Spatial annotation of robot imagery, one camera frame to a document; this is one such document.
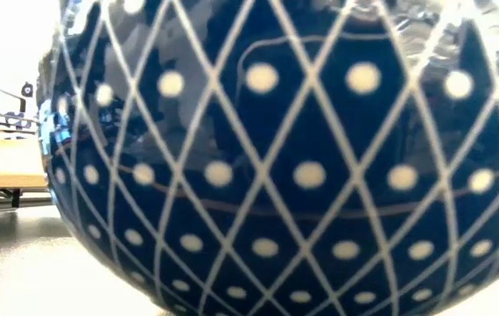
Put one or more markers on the dark blue diamond-pattern bowl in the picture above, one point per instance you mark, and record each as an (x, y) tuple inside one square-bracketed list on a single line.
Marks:
[(284, 175)]

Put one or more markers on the black ceiling-hung camera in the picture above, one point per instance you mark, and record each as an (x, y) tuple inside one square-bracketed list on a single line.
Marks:
[(26, 89)]

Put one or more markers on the wooden shelf with black frame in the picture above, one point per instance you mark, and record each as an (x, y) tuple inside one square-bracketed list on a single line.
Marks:
[(3, 181)]

